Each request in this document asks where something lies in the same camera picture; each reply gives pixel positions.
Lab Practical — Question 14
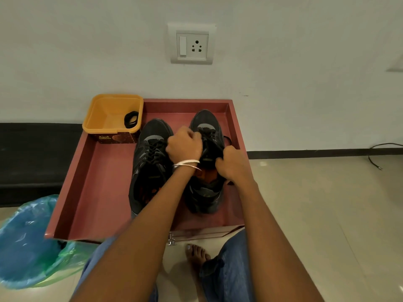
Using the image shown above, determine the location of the person's left hand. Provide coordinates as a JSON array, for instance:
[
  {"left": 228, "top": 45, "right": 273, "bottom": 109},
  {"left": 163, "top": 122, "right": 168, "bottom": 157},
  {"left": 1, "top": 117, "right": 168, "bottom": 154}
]
[{"left": 165, "top": 126, "right": 203, "bottom": 165}]

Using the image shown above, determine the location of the person's right hand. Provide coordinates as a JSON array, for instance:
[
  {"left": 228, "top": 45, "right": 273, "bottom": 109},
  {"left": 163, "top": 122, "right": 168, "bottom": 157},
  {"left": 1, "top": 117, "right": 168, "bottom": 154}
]
[{"left": 215, "top": 145, "right": 253, "bottom": 186}]

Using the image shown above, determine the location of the black sneaker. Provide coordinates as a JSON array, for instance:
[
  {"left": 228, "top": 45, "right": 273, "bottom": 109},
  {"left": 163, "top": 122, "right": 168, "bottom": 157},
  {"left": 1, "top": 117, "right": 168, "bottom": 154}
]
[
  {"left": 184, "top": 109, "right": 228, "bottom": 215},
  {"left": 128, "top": 119, "right": 174, "bottom": 215}
]

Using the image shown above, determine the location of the person's left forearm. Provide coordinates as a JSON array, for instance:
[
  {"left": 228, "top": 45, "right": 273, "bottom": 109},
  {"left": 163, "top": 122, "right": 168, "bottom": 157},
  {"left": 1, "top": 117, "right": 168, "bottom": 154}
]
[{"left": 69, "top": 164, "right": 202, "bottom": 302}]

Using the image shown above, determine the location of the person's right forearm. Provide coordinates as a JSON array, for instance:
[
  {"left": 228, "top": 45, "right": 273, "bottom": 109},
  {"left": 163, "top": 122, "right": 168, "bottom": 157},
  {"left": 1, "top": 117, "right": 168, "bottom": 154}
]
[{"left": 234, "top": 180, "right": 325, "bottom": 302}]

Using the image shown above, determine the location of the yellow plastic container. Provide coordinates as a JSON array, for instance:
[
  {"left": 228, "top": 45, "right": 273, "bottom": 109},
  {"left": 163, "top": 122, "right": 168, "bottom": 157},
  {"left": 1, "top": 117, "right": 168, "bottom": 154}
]
[{"left": 82, "top": 94, "right": 144, "bottom": 144}]

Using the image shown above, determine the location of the person's bare foot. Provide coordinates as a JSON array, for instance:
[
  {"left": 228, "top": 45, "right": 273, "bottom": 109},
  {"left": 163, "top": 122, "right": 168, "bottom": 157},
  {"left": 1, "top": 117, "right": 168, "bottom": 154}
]
[{"left": 185, "top": 243, "right": 212, "bottom": 282}]

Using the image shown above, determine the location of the reddish brown drawer cabinet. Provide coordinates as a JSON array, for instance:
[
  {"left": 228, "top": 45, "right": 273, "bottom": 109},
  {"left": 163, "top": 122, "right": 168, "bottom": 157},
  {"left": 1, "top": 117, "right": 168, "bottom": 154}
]
[{"left": 45, "top": 99, "right": 252, "bottom": 246}]

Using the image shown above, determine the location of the person's right leg in jeans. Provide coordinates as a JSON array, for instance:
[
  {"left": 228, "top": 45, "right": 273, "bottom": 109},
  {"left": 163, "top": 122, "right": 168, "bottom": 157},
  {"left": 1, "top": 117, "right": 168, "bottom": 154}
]
[{"left": 200, "top": 229, "right": 256, "bottom": 302}]

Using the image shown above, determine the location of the green plastic bag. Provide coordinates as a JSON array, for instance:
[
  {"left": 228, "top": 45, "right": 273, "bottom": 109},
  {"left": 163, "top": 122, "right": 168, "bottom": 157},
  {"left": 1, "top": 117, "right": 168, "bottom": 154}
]
[{"left": 31, "top": 240, "right": 99, "bottom": 288}]

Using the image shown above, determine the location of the blue plastic bag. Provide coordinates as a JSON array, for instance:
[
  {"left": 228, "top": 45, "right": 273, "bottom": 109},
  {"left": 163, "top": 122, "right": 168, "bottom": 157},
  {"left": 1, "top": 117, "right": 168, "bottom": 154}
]
[{"left": 0, "top": 194, "right": 68, "bottom": 290}]

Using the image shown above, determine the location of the black hair tie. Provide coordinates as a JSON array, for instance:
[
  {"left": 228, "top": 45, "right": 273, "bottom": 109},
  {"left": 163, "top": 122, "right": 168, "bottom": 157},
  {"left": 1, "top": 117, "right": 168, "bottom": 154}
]
[{"left": 124, "top": 111, "right": 140, "bottom": 129}]

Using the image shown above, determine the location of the white wall socket with switch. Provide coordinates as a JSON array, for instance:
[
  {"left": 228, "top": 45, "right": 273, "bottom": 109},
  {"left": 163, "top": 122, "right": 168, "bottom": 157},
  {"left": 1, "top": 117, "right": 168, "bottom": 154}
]
[{"left": 167, "top": 23, "right": 217, "bottom": 65}]

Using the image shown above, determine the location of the black cable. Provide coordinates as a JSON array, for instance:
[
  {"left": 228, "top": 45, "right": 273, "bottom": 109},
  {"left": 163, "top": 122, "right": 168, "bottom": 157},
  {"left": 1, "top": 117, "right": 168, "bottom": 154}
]
[{"left": 368, "top": 143, "right": 403, "bottom": 171}]

